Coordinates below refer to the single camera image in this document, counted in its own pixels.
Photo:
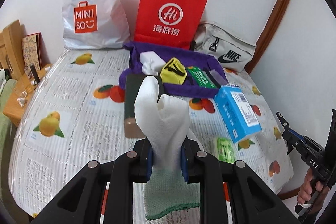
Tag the dark green book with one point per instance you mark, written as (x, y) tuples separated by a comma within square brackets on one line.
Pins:
[(131, 129)]

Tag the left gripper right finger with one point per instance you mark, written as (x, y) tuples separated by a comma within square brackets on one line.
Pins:
[(230, 193)]

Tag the grey Nike waist bag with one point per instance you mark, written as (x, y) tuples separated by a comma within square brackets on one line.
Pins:
[(231, 51)]

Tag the yellow black striped sock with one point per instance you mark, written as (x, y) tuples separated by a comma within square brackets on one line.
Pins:
[(173, 72)]

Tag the red Haidilao paper bag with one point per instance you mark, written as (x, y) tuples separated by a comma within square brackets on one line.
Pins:
[(170, 23)]

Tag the white Miniso plastic bag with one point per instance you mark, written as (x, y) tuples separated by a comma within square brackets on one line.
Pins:
[(94, 24)]

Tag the white sponge block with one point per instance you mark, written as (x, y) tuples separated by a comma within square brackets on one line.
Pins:
[(152, 64)]

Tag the blue cardboard box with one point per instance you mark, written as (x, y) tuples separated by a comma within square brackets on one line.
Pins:
[(238, 116)]

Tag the brown wooden door frame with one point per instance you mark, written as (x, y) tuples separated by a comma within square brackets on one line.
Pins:
[(267, 34)]

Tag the green tissue pack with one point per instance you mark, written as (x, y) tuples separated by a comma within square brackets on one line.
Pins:
[(223, 149)]

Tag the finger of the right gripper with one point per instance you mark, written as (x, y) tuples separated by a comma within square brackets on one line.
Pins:
[(292, 137)]

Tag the white knit glove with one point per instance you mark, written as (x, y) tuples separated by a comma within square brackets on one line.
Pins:
[(165, 121)]

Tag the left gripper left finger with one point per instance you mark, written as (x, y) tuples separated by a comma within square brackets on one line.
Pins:
[(101, 193)]

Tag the patterned kraft notebook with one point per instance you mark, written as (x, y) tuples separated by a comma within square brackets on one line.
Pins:
[(31, 50)]

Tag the green cloth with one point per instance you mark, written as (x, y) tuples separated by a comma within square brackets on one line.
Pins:
[(7, 136)]

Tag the green card packet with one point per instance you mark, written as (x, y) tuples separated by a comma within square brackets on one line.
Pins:
[(201, 77)]

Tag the white plush toy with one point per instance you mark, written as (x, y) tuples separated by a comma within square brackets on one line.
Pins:
[(2, 79)]

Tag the orange wooden stool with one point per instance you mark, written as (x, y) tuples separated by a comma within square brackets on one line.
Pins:
[(19, 99)]

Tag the person's right hand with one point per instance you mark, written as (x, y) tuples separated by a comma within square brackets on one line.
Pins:
[(305, 191)]

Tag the purple fabric tray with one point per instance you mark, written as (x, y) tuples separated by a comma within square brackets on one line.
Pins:
[(189, 88)]

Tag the fruit print tablecloth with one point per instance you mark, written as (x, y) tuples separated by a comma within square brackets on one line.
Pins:
[(67, 124)]

